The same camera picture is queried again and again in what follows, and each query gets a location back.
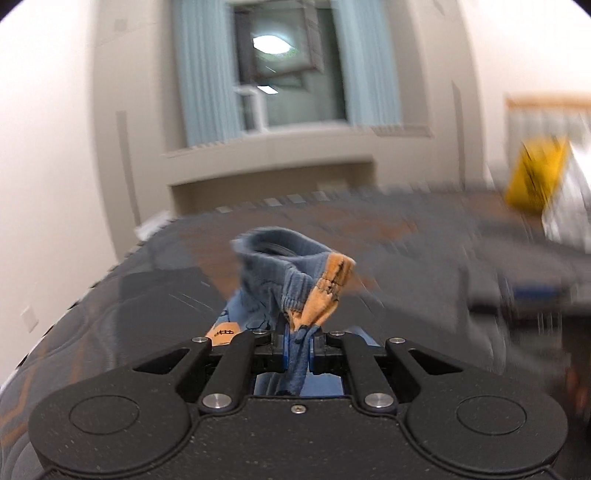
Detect light blue curtain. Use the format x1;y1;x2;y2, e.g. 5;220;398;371
331;0;403;128
172;0;246;147

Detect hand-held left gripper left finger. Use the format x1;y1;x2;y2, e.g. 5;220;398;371
133;329;289;414

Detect white plastic bag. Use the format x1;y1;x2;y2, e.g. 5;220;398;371
542;142;591;246

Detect yellow bag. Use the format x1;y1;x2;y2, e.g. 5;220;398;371
505;137;574;214

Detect beige wardrobe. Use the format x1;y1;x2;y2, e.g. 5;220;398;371
89;0;186;241
416;0;491;191

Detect white wall socket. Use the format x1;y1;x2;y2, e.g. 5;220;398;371
19;305;41;334

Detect blue pants with orange cars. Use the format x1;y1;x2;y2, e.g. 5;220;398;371
205;226;376;398

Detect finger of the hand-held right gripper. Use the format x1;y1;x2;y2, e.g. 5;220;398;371
466;270;591;319

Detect window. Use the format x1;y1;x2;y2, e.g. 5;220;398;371
228;0;350;133

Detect wooden headboard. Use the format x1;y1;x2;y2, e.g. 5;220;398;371
505;92;591;148

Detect beige window cabinet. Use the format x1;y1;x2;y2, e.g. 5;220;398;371
161;124;435;219

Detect grey quilted mattress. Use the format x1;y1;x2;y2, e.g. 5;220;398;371
0;180;591;480

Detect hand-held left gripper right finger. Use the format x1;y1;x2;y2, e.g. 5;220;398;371
308;330;463;414

